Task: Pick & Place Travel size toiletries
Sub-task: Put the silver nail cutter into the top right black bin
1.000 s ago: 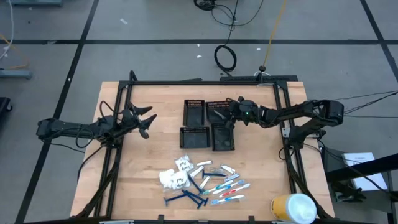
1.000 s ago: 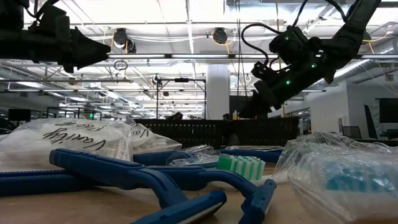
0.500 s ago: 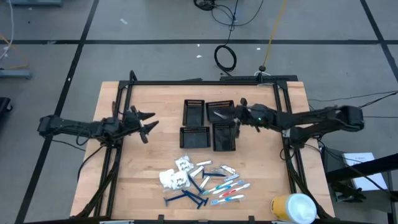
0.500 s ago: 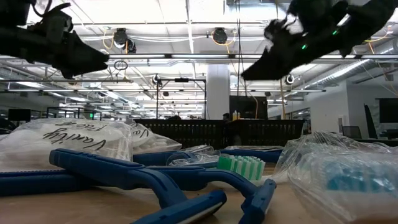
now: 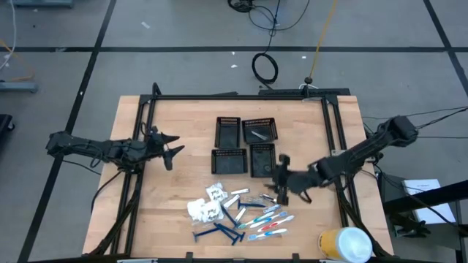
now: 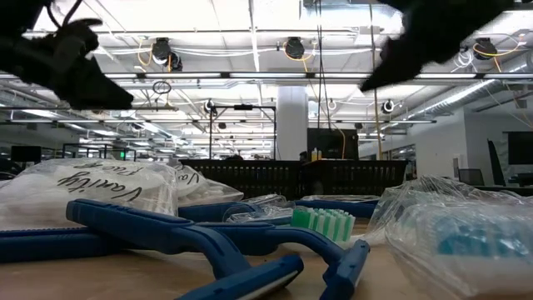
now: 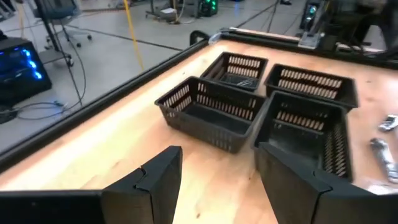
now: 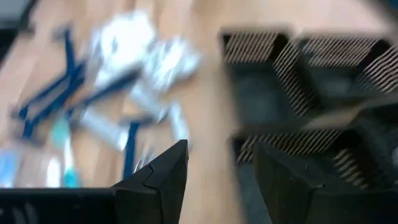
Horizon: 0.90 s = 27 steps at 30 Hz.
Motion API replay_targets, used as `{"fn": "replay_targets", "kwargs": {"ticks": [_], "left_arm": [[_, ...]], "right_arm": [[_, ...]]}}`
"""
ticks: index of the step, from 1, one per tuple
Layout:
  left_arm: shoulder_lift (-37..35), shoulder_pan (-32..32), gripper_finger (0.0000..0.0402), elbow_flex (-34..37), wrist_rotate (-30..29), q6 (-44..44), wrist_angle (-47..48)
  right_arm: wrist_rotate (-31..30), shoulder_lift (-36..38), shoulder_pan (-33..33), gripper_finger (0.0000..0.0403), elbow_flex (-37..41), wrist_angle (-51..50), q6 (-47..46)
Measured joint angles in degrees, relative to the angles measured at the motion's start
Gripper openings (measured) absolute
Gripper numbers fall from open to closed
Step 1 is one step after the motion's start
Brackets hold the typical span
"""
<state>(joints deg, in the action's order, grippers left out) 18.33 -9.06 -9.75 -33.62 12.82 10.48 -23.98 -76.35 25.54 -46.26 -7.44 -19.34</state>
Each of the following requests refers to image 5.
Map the blue disposable razor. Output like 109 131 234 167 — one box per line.
192 226 222 243
218 226 238 246
236 198 268 211
219 203 241 227
214 221 246 243

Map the green toothbrush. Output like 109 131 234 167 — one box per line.
237 210 275 230

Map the red toothbrush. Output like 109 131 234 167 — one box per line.
257 214 295 233

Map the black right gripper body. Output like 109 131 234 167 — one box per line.
286 165 323 197

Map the grey floor bar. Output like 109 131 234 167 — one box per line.
10 0 74 8
0 80 39 94

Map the blue toothbrush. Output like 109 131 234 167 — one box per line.
249 210 289 229
247 228 289 242

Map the clear vanity pack bag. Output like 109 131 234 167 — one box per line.
205 181 229 202
186 198 224 224

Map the black equipment foot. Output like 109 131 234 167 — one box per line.
0 113 15 133

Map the yellow can white lid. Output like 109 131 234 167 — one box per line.
317 226 374 263

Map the black cable bundle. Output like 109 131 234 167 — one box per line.
227 0 257 14

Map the clear comb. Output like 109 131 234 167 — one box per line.
241 195 266 205

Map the black side cart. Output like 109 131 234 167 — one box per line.
380 171 468 263

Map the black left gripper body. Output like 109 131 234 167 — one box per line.
143 126 168 162

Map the black slotted plastic basket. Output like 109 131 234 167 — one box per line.
241 117 279 145
249 142 277 179
211 148 249 175
214 116 242 149

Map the black aluminium table frame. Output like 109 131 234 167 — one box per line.
86 82 398 263

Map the black coiled floor cable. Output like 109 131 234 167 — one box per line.
251 0 282 89

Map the yellow hanging cable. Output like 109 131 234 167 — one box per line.
309 0 339 80

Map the white booklet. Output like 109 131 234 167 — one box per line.
401 178 457 224

